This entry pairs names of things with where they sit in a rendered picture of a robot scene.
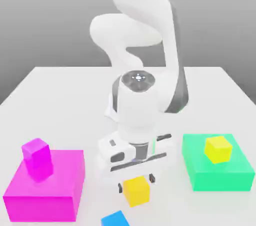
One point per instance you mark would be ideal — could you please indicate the small magenta cube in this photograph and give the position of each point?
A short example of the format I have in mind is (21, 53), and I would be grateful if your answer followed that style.
(38, 159)

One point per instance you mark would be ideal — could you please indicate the small blue cube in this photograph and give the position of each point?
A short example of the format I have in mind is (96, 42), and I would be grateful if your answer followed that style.
(115, 219)

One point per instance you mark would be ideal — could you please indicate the large green box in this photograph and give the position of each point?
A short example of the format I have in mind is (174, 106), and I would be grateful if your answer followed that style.
(222, 177)

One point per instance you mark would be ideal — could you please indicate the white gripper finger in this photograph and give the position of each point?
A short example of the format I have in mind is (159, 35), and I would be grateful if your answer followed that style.
(152, 178)
(120, 188)

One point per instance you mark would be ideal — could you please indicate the small yellow cube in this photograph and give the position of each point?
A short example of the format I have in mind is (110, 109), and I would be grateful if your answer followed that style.
(136, 192)
(218, 149)

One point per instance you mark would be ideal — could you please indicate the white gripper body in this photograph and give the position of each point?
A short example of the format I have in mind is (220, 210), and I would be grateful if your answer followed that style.
(140, 169)

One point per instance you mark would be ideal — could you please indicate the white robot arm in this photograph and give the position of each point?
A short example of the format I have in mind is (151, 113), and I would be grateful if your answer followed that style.
(138, 29)

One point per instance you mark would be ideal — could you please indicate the large magenta box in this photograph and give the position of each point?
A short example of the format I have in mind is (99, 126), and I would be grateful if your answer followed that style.
(44, 200)

